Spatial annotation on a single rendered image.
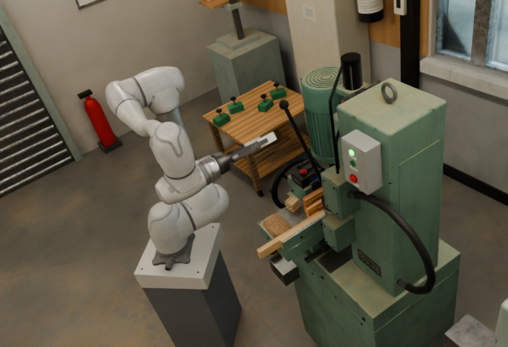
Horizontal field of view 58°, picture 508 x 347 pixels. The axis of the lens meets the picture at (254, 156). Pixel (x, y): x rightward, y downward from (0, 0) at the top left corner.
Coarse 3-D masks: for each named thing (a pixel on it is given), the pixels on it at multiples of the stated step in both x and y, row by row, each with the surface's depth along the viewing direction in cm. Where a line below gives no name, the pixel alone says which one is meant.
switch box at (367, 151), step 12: (360, 132) 129; (348, 144) 127; (360, 144) 125; (372, 144) 124; (348, 156) 130; (360, 156) 124; (372, 156) 124; (348, 168) 133; (360, 168) 127; (372, 168) 126; (348, 180) 136; (360, 180) 130; (372, 180) 129; (372, 192) 131
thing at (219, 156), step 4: (220, 152) 152; (212, 156) 152; (216, 156) 151; (220, 156) 151; (224, 156) 151; (228, 156) 151; (216, 160) 150; (220, 160) 150; (224, 160) 151; (228, 160) 151; (232, 160) 151; (220, 164) 150; (224, 164) 151; (228, 164) 151; (220, 168) 150; (224, 168) 151; (228, 168) 152; (224, 172) 152
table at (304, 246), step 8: (288, 216) 190; (296, 216) 189; (304, 216) 188; (296, 224) 186; (264, 232) 188; (320, 232) 181; (304, 240) 178; (312, 240) 181; (320, 240) 184; (280, 248) 178; (296, 248) 178; (304, 248) 180; (288, 256) 177; (296, 256) 180
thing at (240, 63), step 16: (208, 0) 387; (224, 0) 380; (240, 32) 387; (256, 32) 409; (208, 48) 404; (224, 48) 394; (240, 48) 387; (256, 48) 383; (272, 48) 391; (224, 64) 390; (240, 64) 381; (256, 64) 389; (272, 64) 399; (224, 80) 408; (240, 80) 387; (256, 80) 396; (272, 80) 406; (224, 96) 427
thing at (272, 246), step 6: (312, 216) 182; (300, 222) 181; (294, 228) 179; (282, 234) 178; (276, 240) 176; (264, 246) 175; (270, 246) 175; (276, 246) 176; (258, 252) 174; (264, 252) 174; (270, 252) 176
